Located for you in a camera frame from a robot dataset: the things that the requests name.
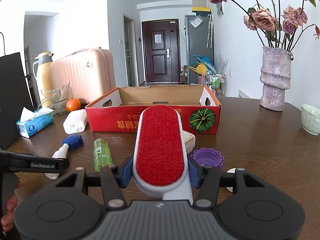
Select blue tissue pack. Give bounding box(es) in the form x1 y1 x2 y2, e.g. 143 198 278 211
16 107 54 138

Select dried pink roses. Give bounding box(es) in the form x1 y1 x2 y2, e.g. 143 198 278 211
208 0 319 52

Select pale green bowl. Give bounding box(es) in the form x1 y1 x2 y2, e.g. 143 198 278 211
301 104 320 136

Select white translucent plastic box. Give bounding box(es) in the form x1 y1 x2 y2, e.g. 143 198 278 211
63 109 88 135

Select purple bottle cap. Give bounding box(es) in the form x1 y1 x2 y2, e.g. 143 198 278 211
191 147 224 167

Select black laptop screen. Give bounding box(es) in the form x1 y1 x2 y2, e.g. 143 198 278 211
0 53 34 150

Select beige soap box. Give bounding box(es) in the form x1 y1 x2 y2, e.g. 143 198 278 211
183 131 196 154

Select grey refrigerator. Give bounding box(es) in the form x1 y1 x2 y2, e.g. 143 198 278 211
184 14 215 85

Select red lint brush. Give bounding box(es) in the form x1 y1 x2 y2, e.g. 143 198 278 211
133 105 193 204

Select clear glass cup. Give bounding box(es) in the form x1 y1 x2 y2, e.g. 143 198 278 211
45 85 69 114

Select orange fruit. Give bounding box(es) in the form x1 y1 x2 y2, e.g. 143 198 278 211
66 99 81 112

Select green spray bottle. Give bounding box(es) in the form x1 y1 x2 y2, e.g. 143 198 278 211
93 138 113 172

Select yellow thermos jug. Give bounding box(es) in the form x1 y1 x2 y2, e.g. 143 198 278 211
33 51 53 107

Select wire storage rack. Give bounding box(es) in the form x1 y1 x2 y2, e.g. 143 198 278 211
205 70 226 96

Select red cardboard pumpkin box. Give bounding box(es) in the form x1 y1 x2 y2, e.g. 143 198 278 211
86 85 221 134

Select pink textured vase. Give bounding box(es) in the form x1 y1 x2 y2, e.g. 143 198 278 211
260 46 292 112

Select white bottle blue cap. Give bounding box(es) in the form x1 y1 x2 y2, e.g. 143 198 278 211
44 134 84 181

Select pink suitcase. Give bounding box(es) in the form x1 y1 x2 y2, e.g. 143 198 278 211
50 48 116 104

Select dark brown entrance door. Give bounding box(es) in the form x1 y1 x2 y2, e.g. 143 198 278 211
142 19 180 84

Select person's left hand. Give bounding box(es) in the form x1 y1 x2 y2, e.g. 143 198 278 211
1 193 18 232

